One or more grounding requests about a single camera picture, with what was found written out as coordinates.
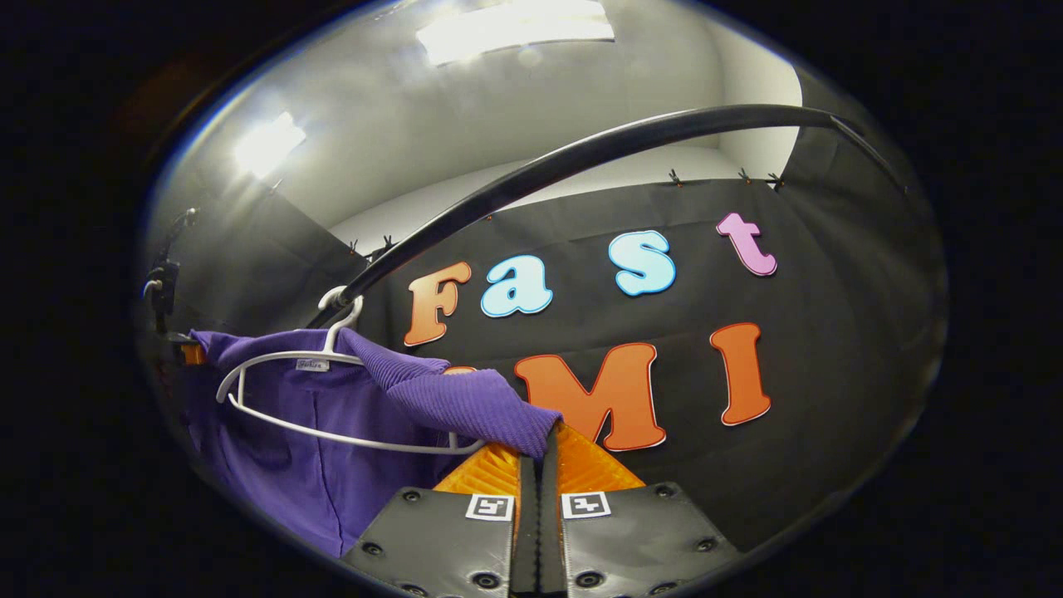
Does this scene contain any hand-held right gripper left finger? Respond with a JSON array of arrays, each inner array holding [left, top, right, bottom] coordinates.
[[342, 440, 541, 598]]

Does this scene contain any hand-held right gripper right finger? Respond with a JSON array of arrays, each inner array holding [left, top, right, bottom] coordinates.
[[540, 422, 742, 598]]

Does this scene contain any purple corduroy jacket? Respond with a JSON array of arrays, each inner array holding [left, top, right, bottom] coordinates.
[[179, 326, 566, 559]]

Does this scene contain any white plastic hanger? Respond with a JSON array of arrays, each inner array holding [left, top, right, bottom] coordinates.
[[216, 287, 487, 456]]

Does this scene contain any dark equipment stand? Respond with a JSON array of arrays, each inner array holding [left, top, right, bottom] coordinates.
[[143, 208, 200, 335]]

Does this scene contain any ceiling light panel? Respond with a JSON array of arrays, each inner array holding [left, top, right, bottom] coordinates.
[[415, 0, 615, 66], [234, 112, 306, 178]]

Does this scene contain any black clothes rack rail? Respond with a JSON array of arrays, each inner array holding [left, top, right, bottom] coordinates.
[[306, 104, 910, 329]]

